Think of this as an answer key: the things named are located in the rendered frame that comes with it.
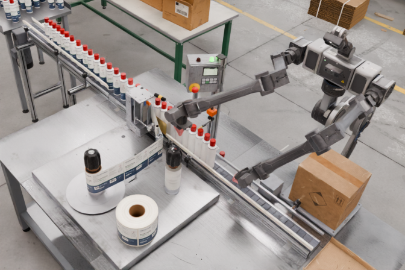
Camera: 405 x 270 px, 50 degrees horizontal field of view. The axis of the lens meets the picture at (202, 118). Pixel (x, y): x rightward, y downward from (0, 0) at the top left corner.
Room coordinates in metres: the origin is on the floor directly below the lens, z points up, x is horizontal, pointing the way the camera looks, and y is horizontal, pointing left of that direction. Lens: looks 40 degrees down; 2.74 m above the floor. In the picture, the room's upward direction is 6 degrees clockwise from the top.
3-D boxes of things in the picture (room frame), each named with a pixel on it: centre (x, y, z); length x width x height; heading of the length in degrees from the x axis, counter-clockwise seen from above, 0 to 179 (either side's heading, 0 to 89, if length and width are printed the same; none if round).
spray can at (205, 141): (1.81, -0.04, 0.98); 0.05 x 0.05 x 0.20
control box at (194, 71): (1.97, 0.02, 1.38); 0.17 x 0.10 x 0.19; 104
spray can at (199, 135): (1.84, 0.00, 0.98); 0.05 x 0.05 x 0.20
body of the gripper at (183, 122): (1.68, 0.10, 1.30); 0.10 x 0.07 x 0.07; 51
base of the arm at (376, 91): (1.82, -0.84, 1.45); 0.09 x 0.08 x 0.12; 50
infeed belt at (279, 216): (1.83, 0.00, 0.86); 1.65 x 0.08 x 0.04; 49
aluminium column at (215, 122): (1.97, -0.06, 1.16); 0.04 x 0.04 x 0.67; 49
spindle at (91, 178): (1.49, 0.52, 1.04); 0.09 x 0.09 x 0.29
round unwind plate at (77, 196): (1.49, 0.52, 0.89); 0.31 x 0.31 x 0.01
